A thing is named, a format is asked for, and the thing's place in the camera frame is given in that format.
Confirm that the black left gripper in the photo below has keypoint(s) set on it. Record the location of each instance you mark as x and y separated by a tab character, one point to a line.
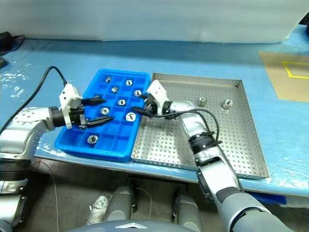
78	116

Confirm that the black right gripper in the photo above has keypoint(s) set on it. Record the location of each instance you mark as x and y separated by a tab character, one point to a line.
152	107

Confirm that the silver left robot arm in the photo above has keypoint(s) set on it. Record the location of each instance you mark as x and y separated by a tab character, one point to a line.
21	125

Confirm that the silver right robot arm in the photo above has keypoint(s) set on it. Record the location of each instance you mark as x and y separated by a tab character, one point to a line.
193	123

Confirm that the blue compartment tray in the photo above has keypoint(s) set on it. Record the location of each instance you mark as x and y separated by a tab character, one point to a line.
111	147

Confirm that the perforated metal tray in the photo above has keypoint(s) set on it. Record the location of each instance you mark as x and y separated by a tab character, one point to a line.
164	145

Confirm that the metal nut tray top right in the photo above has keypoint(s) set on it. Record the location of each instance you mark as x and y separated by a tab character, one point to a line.
227	104

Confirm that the white foam board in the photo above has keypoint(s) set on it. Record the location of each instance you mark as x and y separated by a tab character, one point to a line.
144	19

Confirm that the blue plastic table cover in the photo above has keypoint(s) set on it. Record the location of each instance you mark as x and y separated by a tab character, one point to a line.
217	60

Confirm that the grey white foot piece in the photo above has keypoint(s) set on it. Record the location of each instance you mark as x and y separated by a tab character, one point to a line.
100	205

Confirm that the grey left robot leg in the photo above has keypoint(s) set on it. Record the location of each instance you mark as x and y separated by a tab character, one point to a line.
120	205

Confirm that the grey robot leg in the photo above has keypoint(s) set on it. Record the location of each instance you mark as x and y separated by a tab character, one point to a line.
187	210
120	205

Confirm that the grey right robot leg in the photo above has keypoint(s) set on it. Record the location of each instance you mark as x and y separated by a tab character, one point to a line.
187	210

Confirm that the grey robot torso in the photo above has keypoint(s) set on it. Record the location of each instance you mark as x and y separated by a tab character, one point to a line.
103	227

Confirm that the black power adapter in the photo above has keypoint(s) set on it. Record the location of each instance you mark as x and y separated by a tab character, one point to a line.
4	39

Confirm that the brown cardboard sheet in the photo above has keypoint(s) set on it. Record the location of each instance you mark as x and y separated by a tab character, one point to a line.
277	87

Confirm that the blue object under table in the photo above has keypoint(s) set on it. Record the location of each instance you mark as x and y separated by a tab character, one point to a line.
270	199

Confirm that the black machine part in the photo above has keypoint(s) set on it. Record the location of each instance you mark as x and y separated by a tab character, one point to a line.
305	19

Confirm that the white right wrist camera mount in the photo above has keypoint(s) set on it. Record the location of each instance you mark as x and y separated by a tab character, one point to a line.
157	90

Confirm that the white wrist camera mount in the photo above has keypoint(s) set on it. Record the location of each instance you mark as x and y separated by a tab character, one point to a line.
68	94
157	90

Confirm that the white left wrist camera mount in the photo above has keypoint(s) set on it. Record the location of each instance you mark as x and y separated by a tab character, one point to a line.
68	94

